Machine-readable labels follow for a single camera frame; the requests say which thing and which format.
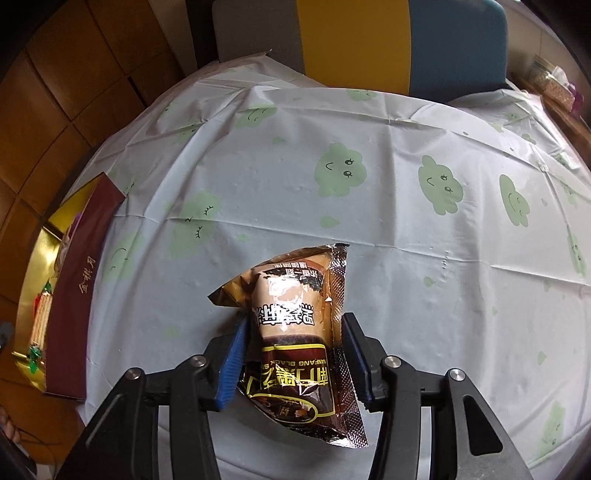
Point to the small purple packet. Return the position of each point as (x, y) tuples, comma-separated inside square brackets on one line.
[(576, 98)]

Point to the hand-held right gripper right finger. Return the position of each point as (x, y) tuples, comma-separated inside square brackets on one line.
[(358, 364)]

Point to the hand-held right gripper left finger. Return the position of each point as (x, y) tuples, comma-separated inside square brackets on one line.
[(231, 369)]

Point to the patterned tissue box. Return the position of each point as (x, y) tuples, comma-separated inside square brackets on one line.
[(549, 83)]

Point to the brown and beige sesame packet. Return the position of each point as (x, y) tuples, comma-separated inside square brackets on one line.
[(286, 314)]

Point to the wooden side table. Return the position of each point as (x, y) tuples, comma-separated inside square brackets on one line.
[(572, 127)]

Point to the wooden cabinet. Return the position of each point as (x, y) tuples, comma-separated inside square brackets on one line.
[(69, 69)]

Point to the yellow wafer stick packet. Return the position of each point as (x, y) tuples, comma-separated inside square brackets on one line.
[(41, 318)]

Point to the gold tin box maroon outside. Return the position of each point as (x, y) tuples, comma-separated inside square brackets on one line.
[(74, 295)]

